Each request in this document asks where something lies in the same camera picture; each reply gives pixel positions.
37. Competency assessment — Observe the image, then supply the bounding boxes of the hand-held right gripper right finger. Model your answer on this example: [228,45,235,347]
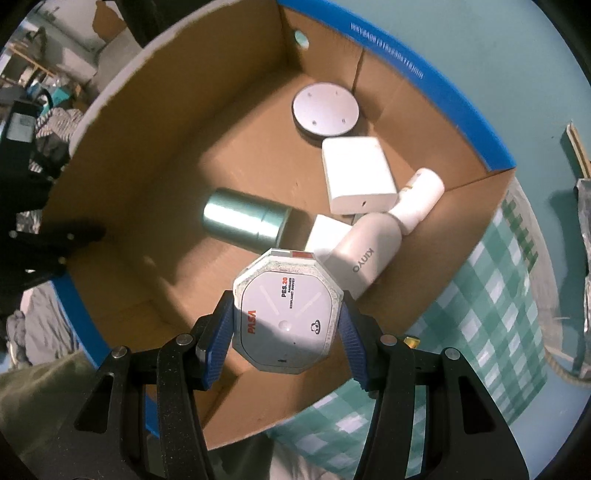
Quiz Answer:
[339,293,532,480]

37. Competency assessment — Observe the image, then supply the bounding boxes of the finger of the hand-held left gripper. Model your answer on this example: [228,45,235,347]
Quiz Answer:
[0,254,70,292]
[9,223,106,254]

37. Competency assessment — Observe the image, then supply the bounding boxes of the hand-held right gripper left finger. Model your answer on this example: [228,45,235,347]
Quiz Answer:
[60,290,241,480]

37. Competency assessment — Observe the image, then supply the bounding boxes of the white octagonal device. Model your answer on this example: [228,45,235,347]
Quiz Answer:
[232,248,345,374]

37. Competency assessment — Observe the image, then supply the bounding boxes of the white bottle-shaped device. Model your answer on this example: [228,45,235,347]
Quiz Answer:
[321,212,403,300]

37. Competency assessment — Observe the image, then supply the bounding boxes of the cardboard box with blue edge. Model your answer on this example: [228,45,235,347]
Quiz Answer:
[44,0,518,450]

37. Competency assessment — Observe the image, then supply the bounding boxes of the small white box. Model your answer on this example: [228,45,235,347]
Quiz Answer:
[302,215,354,254]

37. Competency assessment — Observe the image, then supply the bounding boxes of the white cylinder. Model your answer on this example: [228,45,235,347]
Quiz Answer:
[387,168,445,234]

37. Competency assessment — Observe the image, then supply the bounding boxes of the white rectangular adapter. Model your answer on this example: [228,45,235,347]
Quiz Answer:
[321,137,399,215]

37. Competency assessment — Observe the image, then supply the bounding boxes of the grey cloth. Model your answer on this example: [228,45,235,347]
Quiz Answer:
[4,279,79,367]

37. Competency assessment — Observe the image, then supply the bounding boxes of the striped cloth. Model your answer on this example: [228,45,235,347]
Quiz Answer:
[34,108,86,144]

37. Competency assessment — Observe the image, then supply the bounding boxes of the green metal tin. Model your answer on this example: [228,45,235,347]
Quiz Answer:
[202,187,293,252]

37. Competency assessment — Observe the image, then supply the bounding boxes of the olive green cloth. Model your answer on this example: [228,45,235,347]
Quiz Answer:
[0,353,273,480]

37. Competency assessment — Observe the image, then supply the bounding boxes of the green white checked tablecloth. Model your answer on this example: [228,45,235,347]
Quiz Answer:
[272,178,552,474]

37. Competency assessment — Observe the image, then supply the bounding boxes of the clear plastic bag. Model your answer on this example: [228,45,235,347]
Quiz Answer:
[540,178,591,384]

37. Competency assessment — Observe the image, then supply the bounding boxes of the round black and grey disc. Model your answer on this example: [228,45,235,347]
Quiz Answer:
[292,82,360,139]

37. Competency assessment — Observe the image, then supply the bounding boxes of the wooden stick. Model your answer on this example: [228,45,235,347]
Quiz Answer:
[566,122,591,178]

